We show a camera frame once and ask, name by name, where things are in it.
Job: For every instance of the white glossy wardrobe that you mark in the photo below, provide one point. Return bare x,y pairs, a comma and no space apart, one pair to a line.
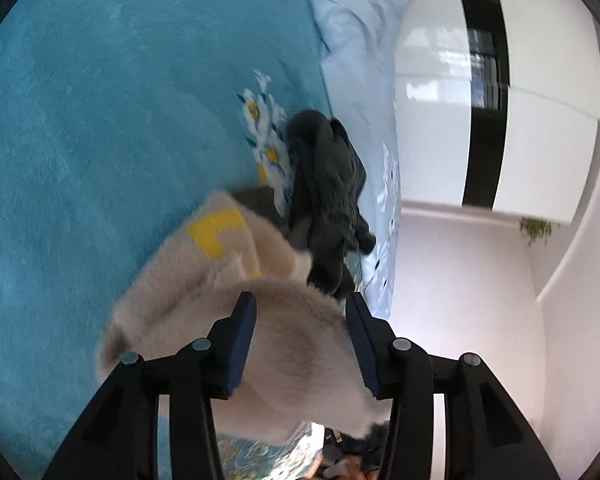
430,110

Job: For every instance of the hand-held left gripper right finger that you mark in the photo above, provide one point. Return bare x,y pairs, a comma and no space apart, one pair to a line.
362,345

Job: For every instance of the dark grey garment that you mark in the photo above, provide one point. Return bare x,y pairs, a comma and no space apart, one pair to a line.
330,185

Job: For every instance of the light blue floral duvet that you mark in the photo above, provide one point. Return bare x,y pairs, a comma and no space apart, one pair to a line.
360,60

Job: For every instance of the teal floral blanket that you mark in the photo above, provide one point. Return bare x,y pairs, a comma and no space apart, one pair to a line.
105,110

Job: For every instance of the dark cloth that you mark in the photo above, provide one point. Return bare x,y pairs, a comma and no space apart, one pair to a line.
345,452

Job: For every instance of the beige fuzzy sweater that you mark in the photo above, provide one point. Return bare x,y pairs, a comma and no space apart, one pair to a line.
300,340

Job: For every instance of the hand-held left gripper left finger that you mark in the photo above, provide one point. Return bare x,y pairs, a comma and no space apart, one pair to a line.
240,345

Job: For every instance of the green plant wall decor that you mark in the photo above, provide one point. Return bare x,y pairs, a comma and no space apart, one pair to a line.
537,230

